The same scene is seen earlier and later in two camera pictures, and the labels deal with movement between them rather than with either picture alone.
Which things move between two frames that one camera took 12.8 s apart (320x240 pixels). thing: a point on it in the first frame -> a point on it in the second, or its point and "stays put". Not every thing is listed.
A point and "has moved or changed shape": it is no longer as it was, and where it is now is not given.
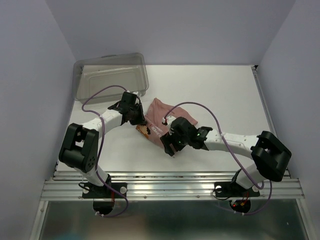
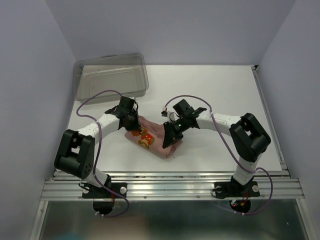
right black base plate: x=229 y=189 stays put
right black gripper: x=167 y=139 -> x=170 y=136
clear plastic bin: x=127 y=71 stays put
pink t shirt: x=154 y=128 has moved or changed shape
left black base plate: x=91 y=191 stays put
